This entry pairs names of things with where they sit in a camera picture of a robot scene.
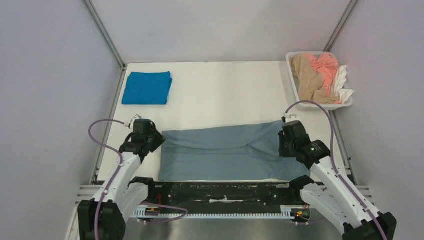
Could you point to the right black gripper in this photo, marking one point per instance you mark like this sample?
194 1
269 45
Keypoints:
284 145

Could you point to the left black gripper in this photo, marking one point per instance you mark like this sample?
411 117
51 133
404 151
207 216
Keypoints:
159 139

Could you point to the grey-blue t shirt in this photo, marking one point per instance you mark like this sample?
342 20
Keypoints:
247 152

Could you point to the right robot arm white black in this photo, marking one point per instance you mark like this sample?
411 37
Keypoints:
342 204

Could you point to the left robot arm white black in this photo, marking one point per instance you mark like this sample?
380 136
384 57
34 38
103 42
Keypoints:
105 215

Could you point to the folded bright blue t shirt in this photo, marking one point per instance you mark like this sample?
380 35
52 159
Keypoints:
144 88

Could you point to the beige t shirt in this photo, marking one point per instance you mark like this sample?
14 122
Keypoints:
308 79

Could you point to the white t shirt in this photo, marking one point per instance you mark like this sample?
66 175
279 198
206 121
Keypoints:
337 89

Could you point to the pink t shirt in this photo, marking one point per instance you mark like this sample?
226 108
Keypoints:
327 68

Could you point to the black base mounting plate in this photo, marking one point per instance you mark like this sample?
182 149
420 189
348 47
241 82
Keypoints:
225 197

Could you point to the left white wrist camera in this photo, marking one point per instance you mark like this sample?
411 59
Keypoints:
130 124

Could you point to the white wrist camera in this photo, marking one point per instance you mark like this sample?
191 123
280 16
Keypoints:
290 118
130 124

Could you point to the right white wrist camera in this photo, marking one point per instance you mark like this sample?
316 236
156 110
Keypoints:
290 118

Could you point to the white slotted cable duct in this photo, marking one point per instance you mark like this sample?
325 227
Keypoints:
144 213

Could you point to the right aluminium frame post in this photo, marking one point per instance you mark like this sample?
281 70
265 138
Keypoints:
350 8

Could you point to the aluminium frame post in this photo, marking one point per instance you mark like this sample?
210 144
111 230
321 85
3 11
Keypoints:
104 33
350 8

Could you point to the left aluminium frame post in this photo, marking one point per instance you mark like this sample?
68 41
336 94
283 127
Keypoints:
104 33

